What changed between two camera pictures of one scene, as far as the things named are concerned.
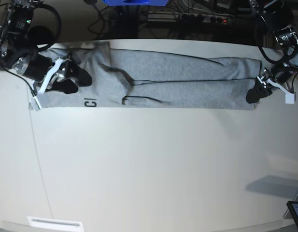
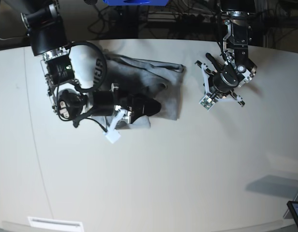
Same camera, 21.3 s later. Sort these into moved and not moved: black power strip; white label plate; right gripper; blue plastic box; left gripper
Moved: left gripper; right gripper
Not moved: black power strip; white label plate; blue plastic box
